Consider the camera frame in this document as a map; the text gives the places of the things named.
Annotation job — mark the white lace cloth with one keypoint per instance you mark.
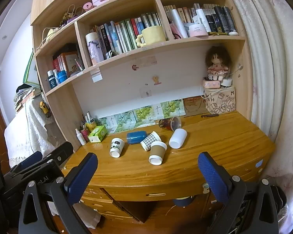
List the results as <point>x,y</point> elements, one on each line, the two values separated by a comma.
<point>26,131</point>

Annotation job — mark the grey checkered paper cup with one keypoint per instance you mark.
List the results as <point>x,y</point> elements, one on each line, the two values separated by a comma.
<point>150,140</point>

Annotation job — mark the green framed picture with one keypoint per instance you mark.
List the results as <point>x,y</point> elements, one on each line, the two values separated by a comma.
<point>31,69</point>

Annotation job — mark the blue cup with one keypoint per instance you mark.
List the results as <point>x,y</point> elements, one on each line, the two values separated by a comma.
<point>136,137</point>

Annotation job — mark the white floral curtain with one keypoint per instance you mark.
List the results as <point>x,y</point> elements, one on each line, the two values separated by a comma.
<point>266,53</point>

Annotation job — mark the pink round speaker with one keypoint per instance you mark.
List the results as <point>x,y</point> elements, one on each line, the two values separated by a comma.
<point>88,6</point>

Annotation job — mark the wooden bookshelf desk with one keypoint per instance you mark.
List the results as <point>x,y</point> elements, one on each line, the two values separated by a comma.
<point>229,136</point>

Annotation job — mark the blue jar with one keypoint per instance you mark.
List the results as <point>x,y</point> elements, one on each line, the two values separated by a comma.
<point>62,77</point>

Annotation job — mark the white hanging label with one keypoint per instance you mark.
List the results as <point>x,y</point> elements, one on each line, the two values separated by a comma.
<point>96,76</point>

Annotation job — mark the brown sleeve paper cup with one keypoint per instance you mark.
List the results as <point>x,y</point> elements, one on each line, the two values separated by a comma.
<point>157,153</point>

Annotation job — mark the plain white cup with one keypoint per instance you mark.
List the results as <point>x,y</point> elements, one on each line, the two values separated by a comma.
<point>177,138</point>

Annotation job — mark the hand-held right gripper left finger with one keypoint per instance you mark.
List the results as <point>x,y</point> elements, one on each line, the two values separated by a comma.
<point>84,175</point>

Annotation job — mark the row of pale books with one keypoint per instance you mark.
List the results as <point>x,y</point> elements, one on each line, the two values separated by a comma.
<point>183,13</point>

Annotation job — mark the brown gift bag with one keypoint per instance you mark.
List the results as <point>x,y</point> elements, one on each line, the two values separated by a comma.
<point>70,15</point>

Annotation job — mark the yellow green bottle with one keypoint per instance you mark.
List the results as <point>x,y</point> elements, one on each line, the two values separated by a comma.
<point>90,124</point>

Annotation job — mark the white tube bottle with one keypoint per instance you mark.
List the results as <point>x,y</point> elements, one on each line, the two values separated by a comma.
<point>178,23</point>

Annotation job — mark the beige printed storage box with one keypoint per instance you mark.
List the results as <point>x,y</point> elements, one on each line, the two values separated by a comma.
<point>220,101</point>

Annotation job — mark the yellow ceramic mug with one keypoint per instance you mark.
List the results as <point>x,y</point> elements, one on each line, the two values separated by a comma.
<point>153,36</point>

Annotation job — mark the dark blue bottle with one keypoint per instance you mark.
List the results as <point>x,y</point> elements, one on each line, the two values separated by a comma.
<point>51,80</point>

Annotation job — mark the brown round print board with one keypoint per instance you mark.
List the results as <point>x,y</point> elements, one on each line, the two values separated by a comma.
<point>194,105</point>

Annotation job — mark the green tissue box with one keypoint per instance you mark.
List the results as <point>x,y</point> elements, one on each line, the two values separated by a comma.
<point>97,133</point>

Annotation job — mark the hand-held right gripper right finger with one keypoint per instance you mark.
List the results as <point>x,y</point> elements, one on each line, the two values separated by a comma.
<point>212,175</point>

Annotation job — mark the white round device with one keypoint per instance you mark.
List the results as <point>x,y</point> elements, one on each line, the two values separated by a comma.
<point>226,82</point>

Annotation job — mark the stack of papers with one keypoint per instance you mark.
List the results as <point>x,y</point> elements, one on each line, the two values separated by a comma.
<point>23,97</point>

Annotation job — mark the brown haired rag doll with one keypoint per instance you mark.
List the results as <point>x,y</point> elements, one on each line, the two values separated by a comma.
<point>217,62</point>

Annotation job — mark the yellow toy figure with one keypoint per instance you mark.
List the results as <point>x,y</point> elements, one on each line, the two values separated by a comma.
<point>44,107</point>

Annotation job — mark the pink box with dots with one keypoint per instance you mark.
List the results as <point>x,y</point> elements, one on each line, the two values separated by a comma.
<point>211,84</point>

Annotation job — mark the pink cream jar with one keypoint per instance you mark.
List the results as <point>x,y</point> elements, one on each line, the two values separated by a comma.
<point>197,30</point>

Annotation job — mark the white floral tumbler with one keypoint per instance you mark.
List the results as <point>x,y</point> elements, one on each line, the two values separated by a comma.
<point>94,49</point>

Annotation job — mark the white leaf print cup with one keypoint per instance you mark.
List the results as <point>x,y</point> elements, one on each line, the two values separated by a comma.
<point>116,147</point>

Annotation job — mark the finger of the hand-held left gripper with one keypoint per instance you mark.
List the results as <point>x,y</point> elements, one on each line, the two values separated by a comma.
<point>61,151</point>
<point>30,160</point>

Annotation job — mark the row of blue green books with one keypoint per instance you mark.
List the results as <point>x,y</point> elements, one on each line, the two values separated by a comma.
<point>125,30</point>

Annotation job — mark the dark red clear cup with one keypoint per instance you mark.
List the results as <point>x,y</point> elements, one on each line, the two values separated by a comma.
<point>169,123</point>

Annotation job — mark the dark pen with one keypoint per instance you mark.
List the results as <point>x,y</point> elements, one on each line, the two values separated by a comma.
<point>210,115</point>

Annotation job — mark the black bottle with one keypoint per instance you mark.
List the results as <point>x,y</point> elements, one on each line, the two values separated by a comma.
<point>219,19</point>
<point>229,19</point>

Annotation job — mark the blue round stool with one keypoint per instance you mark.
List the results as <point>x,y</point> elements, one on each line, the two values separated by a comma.
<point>183,201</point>

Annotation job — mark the white spray bottle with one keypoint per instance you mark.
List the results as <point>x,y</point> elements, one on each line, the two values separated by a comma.
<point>80,137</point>

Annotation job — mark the red book set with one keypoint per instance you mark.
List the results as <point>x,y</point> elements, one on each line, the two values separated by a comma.
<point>67,62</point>

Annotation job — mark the leaf print tissue packet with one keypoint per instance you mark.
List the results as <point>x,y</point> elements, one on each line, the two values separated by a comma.
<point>143,115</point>
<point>124,120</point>
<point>109,124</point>
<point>172,107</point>

